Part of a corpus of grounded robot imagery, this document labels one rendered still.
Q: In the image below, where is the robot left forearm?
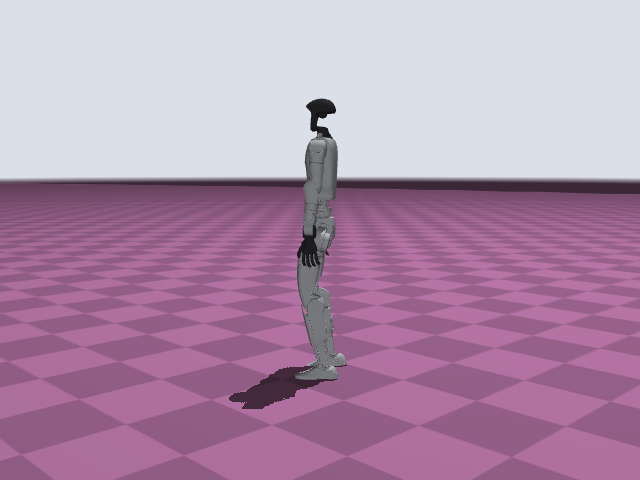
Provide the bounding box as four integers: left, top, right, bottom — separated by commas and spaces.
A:
303, 181, 320, 236

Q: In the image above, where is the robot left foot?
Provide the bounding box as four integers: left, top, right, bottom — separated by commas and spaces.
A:
295, 365, 338, 380

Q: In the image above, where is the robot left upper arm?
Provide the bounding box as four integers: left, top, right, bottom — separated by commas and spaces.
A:
303, 140, 327, 194

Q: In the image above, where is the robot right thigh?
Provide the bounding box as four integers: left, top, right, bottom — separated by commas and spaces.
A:
313, 240, 332, 306

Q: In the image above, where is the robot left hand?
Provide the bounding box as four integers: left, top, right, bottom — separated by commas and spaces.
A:
297, 225, 320, 267

